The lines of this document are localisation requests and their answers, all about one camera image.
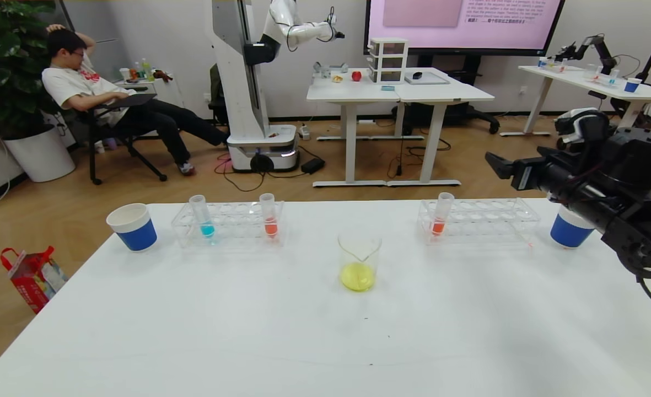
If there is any black display stand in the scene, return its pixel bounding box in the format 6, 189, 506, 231
391, 54, 501, 135

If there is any white standing desk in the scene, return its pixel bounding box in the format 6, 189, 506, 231
387, 67, 495, 187
306, 67, 426, 188
500, 62, 651, 137

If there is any small grey device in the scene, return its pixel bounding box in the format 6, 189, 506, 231
313, 61, 349, 78

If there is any large wall display screen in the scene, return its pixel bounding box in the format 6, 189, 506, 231
363, 0, 567, 56

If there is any white planter pot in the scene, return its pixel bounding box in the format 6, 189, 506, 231
3, 124, 77, 184

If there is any green potted plant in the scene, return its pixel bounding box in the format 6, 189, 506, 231
0, 0, 64, 141

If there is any white drawer organizer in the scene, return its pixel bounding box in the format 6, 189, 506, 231
368, 37, 410, 84

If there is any blue pigment test tube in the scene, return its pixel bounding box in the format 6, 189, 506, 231
189, 195, 216, 239

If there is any clear acrylic tube rack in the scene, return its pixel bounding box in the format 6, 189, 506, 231
171, 201, 287, 249
417, 197, 541, 247

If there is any grey flat tray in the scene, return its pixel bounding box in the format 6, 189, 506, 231
403, 72, 451, 85

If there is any red pigment test tube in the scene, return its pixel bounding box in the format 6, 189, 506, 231
430, 192, 454, 238
259, 193, 279, 240

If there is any dark laptop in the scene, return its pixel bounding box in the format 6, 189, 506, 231
110, 93, 160, 109

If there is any red gift bag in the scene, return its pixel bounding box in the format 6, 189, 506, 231
0, 246, 68, 315

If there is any seated man white shirt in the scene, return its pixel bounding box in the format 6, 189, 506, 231
41, 23, 231, 176

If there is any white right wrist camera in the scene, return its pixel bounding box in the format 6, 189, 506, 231
554, 109, 608, 152

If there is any clear glass beaker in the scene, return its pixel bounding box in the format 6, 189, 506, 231
337, 225, 383, 293

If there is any black office chair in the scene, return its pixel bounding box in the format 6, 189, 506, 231
77, 94, 167, 184

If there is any white humanoid robot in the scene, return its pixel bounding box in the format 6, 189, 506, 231
209, 0, 345, 173

